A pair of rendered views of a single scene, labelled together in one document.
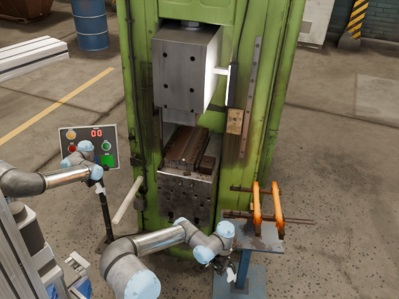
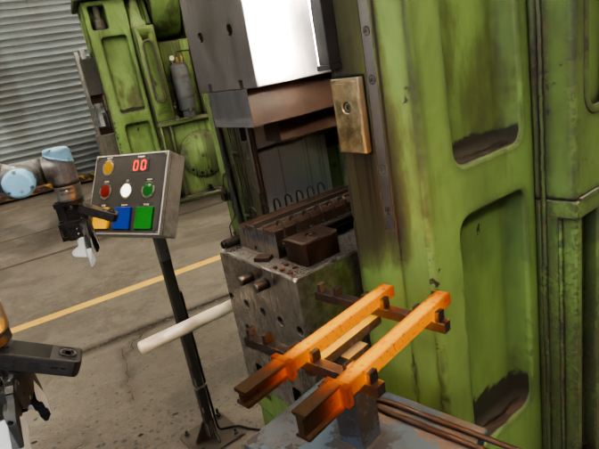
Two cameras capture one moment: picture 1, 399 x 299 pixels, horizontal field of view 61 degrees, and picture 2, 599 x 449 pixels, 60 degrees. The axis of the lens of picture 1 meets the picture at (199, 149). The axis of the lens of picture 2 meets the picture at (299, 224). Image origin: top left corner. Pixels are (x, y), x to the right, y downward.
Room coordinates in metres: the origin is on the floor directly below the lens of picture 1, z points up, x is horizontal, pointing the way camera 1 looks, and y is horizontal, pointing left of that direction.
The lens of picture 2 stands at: (0.72, -0.90, 1.43)
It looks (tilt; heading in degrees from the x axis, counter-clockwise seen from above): 18 degrees down; 42
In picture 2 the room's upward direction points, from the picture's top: 10 degrees counter-clockwise
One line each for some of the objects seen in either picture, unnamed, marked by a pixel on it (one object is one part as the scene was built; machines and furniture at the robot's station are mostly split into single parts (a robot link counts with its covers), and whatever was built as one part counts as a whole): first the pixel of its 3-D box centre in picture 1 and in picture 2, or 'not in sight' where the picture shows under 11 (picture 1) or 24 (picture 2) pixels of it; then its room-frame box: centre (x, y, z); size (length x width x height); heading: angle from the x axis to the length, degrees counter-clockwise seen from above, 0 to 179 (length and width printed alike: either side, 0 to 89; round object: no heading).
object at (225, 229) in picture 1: (224, 235); not in sight; (0.90, -0.12, 1.23); 0.09 x 0.08 x 0.11; 137
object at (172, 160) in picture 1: (187, 145); (313, 215); (1.88, 0.08, 0.96); 0.42 x 0.20 x 0.09; 167
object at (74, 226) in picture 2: (89, 174); (74, 218); (1.41, 0.61, 1.07); 0.09 x 0.08 x 0.12; 145
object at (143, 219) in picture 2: (107, 161); (144, 217); (1.61, 0.57, 1.01); 0.07 x 0.05 x 0.07; 102
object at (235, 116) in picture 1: (234, 121); (350, 116); (1.73, -0.21, 1.27); 0.09 x 0.02 x 0.17; 77
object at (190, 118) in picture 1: (188, 100); (292, 94); (1.88, 0.08, 1.32); 0.42 x 0.20 x 0.10; 167
